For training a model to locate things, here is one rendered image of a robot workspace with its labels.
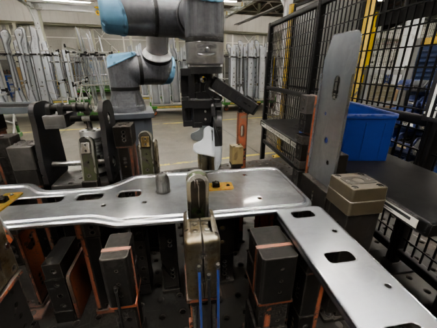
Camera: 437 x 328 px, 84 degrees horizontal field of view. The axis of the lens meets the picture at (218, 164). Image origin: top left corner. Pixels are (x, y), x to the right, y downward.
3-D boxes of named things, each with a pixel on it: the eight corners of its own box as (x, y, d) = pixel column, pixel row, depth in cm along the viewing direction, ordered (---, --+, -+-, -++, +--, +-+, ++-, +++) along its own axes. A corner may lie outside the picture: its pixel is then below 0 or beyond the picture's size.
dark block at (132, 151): (131, 248, 83) (111, 126, 68) (134, 235, 90) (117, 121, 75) (146, 246, 84) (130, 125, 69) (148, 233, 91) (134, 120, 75)
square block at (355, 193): (323, 323, 59) (353, 190, 46) (307, 295, 66) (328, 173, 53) (353, 319, 60) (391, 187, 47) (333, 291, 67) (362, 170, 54)
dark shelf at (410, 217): (424, 239, 42) (430, 224, 41) (259, 125, 124) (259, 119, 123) (528, 226, 45) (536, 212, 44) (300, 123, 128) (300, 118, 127)
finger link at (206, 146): (194, 171, 52) (191, 128, 53) (221, 170, 53) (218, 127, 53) (194, 171, 49) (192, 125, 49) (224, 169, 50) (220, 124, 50)
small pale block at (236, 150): (229, 252, 82) (231, 147, 68) (227, 245, 85) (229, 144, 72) (239, 250, 82) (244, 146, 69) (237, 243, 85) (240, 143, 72)
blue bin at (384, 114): (329, 161, 68) (337, 114, 63) (297, 133, 97) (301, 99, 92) (389, 161, 68) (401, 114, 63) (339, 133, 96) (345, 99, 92)
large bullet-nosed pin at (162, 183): (157, 200, 57) (153, 174, 55) (157, 194, 60) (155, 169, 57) (170, 199, 57) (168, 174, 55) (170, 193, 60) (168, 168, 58)
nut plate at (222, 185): (199, 192, 58) (199, 187, 57) (198, 185, 61) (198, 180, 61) (234, 189, 59) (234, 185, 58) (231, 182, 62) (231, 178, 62)
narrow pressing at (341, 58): (330, 192, 57) (361, 27, 45) (306, 172, 68) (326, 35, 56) (332, 192, 57) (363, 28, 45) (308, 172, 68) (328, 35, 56)
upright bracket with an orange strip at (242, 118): (234, 243, 86) (238, 96, 68) (233, 240, 87) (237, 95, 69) (242, 242, 86) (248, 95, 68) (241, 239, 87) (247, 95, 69)
